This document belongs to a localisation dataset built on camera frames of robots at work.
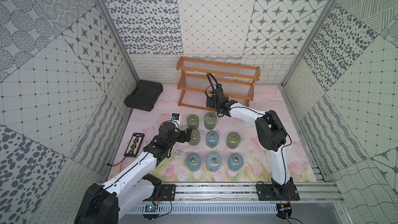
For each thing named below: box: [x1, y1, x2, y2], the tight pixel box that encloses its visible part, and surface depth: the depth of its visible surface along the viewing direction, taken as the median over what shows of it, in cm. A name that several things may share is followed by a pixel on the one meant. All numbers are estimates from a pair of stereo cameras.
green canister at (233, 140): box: [225, 131, 241, 149], surface depth 87 cm
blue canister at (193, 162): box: [186, 152, 202, 172], surface depth 78 cm
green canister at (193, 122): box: [186, 114, 199, 130], surface depth 95 cm
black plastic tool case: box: [123, 79, 164, 112], surface depth 110 cm
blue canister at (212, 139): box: [205, 130, 220, 148], surface depth 87 cm
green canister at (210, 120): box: [203, 112, 218, 131], surface depth 95 cm
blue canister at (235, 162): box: [228, 152, 245, 172], surface depth 79 cm
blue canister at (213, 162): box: [206, 151, 223, 173], surface depth 78 cm
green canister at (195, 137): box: [188, 128, 201, 146], surface depth 88 cm
